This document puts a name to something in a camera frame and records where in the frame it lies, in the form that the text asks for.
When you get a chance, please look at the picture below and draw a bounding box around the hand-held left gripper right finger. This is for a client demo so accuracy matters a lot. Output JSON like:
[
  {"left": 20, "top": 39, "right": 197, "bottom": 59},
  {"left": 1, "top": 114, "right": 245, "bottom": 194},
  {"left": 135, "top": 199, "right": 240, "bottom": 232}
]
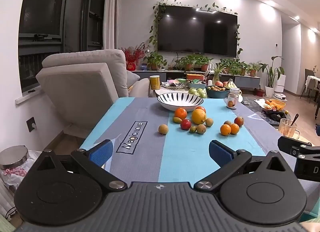
[{"left": 194, "top": 140, "right": 288, "bottom": 193}]

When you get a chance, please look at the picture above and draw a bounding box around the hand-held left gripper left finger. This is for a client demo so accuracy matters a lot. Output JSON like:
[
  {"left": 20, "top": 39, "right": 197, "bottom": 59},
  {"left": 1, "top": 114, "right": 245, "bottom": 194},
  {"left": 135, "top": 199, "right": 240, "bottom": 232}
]
[{"left": 35, "top": 140, "right": 128, "bottom": 193}]

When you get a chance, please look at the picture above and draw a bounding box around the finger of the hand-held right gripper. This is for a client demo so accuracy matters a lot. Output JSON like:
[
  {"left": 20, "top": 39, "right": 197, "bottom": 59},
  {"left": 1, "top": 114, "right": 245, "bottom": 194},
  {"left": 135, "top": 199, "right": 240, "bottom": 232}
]
[{"left": 277, "top": 136, "right": 313, "bottom": 158}]

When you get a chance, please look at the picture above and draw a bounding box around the yellow lemon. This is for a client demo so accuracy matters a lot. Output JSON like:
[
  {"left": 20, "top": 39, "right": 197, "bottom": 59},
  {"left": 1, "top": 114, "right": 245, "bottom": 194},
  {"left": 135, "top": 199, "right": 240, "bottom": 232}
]
[{"left": 191, "top": 109, "right": 207, "bottom": 125}]

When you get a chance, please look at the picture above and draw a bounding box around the large orange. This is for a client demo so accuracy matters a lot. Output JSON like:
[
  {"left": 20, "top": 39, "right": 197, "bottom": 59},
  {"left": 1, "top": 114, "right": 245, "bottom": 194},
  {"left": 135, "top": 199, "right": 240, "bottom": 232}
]
[{"left": 174, "top": 107, "right": 188, "bottom": 121}]

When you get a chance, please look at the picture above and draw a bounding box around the white striped bowl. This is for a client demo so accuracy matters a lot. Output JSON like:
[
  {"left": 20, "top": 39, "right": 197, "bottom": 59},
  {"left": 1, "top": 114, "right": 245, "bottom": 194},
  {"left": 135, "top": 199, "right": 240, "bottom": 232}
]
[{"left": 157, "top": 92, "right": 204, "bottom": 112}]

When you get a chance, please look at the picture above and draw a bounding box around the glass mug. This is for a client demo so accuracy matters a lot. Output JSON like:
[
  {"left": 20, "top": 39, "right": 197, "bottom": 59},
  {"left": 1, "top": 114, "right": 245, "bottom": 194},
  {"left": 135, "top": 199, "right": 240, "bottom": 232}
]
[{"left": 278, "top": 118, "right": 300, "bottom": 139}]

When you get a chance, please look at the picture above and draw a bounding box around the black cloth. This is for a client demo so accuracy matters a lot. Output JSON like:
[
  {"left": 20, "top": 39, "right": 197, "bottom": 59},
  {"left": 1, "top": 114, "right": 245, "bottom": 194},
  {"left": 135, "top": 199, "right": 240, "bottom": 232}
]
[{"left": 265, "top": 111, "right": 288, "bottom": 123}]

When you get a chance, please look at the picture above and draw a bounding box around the orange basket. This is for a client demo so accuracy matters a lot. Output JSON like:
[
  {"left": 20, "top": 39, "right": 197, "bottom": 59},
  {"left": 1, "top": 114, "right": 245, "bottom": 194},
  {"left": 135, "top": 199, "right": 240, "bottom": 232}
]
[{"left": 266, "top": 98, "right": 286, "bottom": 111}]

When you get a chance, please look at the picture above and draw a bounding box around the dark marble round table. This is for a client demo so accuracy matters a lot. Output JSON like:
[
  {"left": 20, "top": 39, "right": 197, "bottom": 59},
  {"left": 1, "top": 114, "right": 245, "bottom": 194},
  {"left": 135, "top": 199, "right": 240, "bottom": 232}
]
[{"left": 240, "top": 93, "right": 292, "bottom": 129}]

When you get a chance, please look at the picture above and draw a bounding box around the blue grey printed tablecloth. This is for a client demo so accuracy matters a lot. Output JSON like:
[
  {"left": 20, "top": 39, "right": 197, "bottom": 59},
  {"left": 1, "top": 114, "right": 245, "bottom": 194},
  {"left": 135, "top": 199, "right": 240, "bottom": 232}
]
[{"left": 80, "top": 97, "right": 267, "bottom": 183}]

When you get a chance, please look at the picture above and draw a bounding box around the small glass jar orange label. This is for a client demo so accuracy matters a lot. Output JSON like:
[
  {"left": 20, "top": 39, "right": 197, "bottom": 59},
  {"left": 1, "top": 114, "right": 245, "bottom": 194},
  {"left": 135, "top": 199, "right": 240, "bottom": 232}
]
[{"left": 226, "top": 88, "right": 240, "bottom": 110}]

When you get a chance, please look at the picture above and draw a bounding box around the dark blue bowl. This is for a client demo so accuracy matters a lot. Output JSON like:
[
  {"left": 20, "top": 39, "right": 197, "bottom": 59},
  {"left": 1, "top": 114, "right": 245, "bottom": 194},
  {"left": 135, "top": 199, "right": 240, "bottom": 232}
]
[{"left": 205, "top": 85, "right": 230, "bottom": 99}]

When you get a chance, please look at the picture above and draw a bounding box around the white robot vacuum dock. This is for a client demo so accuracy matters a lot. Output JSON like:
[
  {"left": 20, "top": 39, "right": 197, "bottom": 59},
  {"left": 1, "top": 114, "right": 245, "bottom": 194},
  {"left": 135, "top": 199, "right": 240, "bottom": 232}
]
[{"left": 272, "top": 74, "right": 287, "bottom": 100}]

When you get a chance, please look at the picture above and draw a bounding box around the tray of green apples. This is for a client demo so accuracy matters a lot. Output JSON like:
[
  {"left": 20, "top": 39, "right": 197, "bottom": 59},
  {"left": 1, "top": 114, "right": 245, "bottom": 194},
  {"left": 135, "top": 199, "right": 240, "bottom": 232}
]
[{"left": 187, "top": 87, "right": 208, "bottom": 98}]

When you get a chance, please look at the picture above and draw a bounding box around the dining chair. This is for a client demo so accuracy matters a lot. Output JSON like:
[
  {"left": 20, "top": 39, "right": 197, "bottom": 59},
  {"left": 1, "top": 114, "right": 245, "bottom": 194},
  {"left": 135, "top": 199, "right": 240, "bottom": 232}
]
[{"left": 300, "top": 68, "right": 316, "bottom": 100}]

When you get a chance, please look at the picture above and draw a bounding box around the bunch of bananas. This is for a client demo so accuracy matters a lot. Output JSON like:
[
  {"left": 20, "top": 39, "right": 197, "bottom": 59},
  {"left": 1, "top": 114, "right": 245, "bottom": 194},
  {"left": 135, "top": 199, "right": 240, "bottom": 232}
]
[{"left": 224, "top": 78, "right": 242, "bottom": 91}]

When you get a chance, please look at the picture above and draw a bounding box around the beige sofa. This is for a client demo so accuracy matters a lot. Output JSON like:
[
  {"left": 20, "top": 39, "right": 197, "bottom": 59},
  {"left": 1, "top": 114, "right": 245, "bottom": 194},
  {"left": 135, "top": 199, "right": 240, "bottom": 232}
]
[{"left": 36, "top": 49, "right": 150, "bottom": 129}]

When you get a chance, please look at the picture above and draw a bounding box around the dining table white cloth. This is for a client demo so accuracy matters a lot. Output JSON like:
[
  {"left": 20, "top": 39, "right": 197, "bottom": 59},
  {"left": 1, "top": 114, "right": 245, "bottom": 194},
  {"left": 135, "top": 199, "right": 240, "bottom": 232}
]
[{"left": 307, "top": 75, "right": 320, "bottom": 103}]

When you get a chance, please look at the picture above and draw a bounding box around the teal bowl of snacks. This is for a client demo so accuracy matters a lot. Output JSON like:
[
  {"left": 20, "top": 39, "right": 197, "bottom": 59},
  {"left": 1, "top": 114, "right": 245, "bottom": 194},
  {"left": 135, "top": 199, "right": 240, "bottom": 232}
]
[{"left": 186, "top": 79, "right": 207, "bottom": 90}]

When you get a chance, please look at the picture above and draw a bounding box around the grey television cabinet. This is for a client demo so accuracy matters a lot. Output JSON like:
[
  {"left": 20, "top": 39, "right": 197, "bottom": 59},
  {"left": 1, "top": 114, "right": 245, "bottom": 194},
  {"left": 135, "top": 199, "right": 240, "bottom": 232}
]
[{"left": 131, "top": 68, "right": 261, "bottom": 89}]

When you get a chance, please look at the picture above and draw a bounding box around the tall plant white pot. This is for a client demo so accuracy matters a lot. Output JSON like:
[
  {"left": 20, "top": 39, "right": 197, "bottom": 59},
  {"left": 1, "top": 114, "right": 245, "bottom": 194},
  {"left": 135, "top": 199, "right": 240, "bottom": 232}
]
[{"left": 259, "top": 56, "right": 285, "bottom": 98}]

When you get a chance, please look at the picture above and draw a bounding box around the glass vase green plant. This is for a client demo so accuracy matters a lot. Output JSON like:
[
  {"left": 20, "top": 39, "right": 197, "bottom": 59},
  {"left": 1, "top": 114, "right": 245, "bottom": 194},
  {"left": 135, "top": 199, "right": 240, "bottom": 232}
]
[{"left": 210, "top": 62, "right": 228, "bottom": 83}]

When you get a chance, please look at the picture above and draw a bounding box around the orange box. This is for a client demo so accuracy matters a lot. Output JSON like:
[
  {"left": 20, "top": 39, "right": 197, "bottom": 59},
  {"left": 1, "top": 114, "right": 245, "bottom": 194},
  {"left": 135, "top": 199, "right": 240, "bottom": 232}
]
[{"left": 186, "top": 73, "right": 206, "bottom": 81}]

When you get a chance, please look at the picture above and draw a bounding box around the grey cushion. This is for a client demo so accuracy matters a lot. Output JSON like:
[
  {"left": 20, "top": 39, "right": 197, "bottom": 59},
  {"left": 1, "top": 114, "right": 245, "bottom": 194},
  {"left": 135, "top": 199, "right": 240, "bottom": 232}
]
[{"left": 125, "top": 68, "right": 141, "bottom": 90}]

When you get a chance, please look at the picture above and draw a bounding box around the glass plate with snacks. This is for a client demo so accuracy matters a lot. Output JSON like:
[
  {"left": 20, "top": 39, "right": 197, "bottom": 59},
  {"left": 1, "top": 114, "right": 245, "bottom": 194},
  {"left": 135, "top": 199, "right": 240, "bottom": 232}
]
[{"left": 161, "top": 82, "right": 188, "bottom": 90}]

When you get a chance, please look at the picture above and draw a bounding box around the white round coffee table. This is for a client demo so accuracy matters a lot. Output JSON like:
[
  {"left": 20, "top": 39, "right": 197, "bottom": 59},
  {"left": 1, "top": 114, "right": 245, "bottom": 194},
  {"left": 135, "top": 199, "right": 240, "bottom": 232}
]
[{"left": 154, "top": 82, "right": 244, "bottom": 104}]

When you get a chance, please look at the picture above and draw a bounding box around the yellow canister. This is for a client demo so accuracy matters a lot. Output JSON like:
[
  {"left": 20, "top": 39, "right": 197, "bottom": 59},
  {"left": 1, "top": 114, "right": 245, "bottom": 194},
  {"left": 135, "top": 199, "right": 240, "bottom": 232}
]
[{"left": 149, "top": 75, "right": 161, "bottom": 91}]

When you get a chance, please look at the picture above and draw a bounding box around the glass jar metal lid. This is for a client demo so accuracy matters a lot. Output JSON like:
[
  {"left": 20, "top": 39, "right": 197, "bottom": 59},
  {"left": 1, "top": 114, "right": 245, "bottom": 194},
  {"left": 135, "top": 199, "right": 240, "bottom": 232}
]
[{"left": 0, "top": 145, "right": 32, "bottom": 192}]

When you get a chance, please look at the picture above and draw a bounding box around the red flower arrangement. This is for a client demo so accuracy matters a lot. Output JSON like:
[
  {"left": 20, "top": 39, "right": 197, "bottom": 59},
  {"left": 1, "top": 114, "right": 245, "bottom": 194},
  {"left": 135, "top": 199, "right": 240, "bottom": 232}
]
[{"left": 119, "top": 44, "right": 147, "bottom": 71}]

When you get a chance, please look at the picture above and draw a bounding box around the row of potted green plants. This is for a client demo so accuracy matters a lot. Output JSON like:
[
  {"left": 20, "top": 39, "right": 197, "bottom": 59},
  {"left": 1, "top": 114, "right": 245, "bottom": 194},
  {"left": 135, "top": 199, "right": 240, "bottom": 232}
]
[{"left": 144, "top": 52, "right": 262, "bottom": 78}]

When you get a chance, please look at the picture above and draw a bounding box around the dark window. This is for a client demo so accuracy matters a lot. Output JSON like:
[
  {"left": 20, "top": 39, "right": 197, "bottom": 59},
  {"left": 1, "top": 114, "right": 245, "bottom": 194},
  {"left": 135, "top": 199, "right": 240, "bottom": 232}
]
[{"left": 18, "top": 0, "right": 108, "bottom": 95}]

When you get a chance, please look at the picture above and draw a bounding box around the white curtain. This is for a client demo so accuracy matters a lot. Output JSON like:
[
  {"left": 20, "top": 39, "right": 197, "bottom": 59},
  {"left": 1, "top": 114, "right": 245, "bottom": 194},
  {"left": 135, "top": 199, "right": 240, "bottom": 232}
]
[{"left": 103, "top": 0, "right": 123, "bottom": 51}]

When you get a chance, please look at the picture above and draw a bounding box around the green trailing vine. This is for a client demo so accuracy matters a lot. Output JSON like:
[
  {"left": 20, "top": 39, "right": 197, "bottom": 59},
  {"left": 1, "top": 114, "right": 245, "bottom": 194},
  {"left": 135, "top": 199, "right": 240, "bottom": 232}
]
[{"left": 149, "top": 0, "right": 243, "bottom": 56}]

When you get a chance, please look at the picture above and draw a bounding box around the black wall socket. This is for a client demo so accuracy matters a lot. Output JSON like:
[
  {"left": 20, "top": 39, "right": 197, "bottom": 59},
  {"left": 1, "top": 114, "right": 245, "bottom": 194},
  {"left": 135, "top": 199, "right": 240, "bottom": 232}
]
[{"left": 26, "top": 117, "right": 37, "bottom": 133}]

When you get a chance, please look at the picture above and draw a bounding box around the black wall television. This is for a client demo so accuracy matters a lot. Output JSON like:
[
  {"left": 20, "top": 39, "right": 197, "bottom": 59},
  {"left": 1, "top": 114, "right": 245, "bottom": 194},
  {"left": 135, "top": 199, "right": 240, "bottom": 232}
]
[{"left": 157, "top": 4, "right": 238, "bottom": 58}]

